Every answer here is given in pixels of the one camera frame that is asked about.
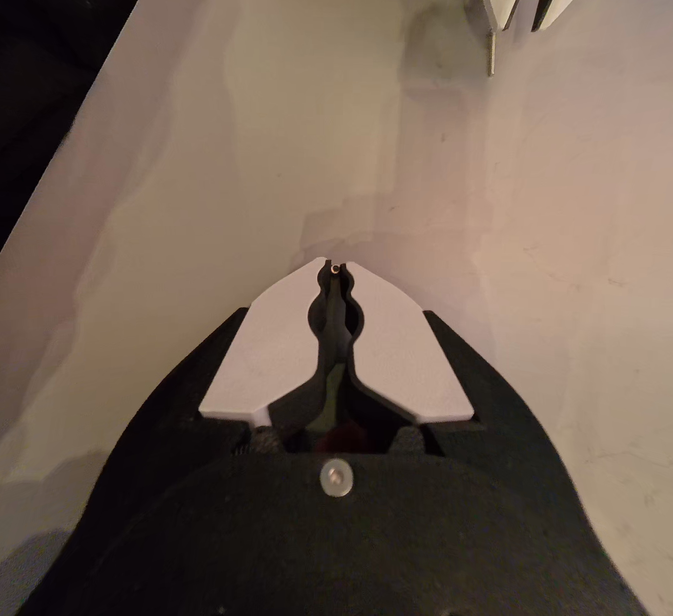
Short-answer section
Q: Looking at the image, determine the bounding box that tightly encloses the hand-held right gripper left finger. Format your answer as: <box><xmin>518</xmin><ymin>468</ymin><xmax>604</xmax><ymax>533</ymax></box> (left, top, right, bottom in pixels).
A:
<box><xmin>198</xmin><ymin>257</ymin><xmax>330</xmax><ymax>436</ymax></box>

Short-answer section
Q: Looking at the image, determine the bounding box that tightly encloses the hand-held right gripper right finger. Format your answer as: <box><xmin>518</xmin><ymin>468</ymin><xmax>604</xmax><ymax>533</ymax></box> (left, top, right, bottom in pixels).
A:
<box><xmin>341</xmin><ymin>260</ymin><xmax>476</xmax><ymax>439</ymax></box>

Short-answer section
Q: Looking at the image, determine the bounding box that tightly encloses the grey desk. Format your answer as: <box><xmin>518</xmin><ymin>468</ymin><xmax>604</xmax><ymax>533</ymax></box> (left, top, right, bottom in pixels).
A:
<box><xmin>0</xmin><ymin>0</ymin><xmax>673</xmax><ymax>616</ymax></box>

